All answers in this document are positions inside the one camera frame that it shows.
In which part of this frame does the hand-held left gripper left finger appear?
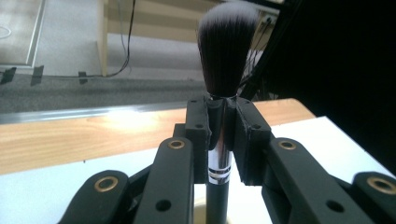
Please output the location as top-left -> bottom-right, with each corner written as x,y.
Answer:
173,95 -> 224,185

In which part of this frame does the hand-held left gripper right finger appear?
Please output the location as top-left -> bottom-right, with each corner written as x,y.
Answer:
224,96 -> 276,187

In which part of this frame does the black makeup brush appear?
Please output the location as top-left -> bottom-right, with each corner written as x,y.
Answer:
196,1 -> 260,224

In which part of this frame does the black metal stand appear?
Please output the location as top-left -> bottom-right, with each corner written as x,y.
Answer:
238,0 -> 302,101

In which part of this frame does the dark curtain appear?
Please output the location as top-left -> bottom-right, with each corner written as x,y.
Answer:
264,0 -> 396,176

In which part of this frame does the white table sheet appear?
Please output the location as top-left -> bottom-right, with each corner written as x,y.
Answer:
0,115 -> 396,224

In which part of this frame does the black hanging cable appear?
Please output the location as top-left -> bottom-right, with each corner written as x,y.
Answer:
106,0 -> 137,78

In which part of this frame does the metal floor rail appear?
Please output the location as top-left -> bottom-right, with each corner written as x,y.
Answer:
0,101 -> 189,126

